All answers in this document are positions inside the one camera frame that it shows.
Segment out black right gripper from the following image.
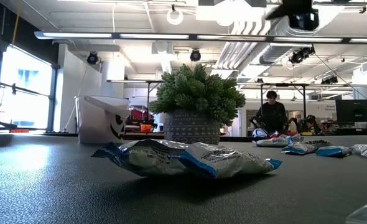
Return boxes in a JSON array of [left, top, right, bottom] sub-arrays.
[[263, 0, 320, 32]]

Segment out small Hershey's cookies bar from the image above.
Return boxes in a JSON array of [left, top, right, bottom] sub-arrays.
[[281, 139, 334, 156], [315, 145, 355, 158], [256, 133, 305, 148]]

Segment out small red wrapped candy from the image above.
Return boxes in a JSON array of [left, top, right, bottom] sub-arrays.
[[266, 130, 284, 140]]

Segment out black ceiling track lights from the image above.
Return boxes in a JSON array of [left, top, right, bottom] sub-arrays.
[[288, 45, 316, 65], [321, 75, 339, 85]]

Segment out white ceiling conduits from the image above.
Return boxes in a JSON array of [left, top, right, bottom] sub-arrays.
[[216, 18, 273, 71]]

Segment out black ceiling spot lamp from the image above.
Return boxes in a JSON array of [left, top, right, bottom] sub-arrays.
[[86, 51, 98, 66], [188, 48, 202, 62]]

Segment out person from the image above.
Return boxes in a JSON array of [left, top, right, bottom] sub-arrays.
[[254, 90, 289, 135]]

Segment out white round ceiling fixture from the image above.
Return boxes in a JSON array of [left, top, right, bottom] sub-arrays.
[[165, 7, 184, 26]]

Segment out black computer monitor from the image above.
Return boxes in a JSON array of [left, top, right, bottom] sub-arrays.
[[335, 99, 367, 124]]

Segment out green succulent in grey pot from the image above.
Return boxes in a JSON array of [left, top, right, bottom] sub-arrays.
[[147, 63, 247, 146]]

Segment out white blue ball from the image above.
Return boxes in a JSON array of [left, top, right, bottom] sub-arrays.
[[251, 128, 269, 142]]

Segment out overhead LED light bar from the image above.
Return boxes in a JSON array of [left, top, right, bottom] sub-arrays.
[[33, 30, 367, 44]]

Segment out red equipment rack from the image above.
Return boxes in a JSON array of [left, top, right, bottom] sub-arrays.
[[129, 107, 155, 125]]

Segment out white jack-o-lantern bucket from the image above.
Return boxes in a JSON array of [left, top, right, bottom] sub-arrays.
[[73, 95, 131, 144]]

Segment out black window pillar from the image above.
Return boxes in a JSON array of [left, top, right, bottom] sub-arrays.
[[45, 63, 62, 133]]

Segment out black background table frame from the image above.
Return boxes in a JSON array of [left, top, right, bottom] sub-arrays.
[[259, 82, 309, 127], [106, 79, 163, 108]]

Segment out black window rail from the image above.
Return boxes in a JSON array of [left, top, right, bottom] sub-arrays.
[[0, 77, 51, 98]]

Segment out yellow cord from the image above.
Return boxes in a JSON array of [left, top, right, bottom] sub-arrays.
[[11, 0, 22, 46]]

